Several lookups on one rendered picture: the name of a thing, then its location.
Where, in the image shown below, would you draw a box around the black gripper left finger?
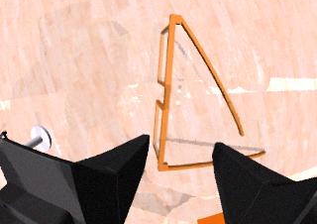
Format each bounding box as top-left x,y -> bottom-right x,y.
0,133 -> 150,224

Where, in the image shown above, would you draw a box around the white cylinder on round base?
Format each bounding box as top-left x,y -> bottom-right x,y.
24,125 -> 52,152

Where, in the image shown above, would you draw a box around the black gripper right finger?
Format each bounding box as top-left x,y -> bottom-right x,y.
213,142 -> 317,224

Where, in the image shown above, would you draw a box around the black-framed glasses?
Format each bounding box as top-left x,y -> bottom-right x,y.
0,132 -> 8,138

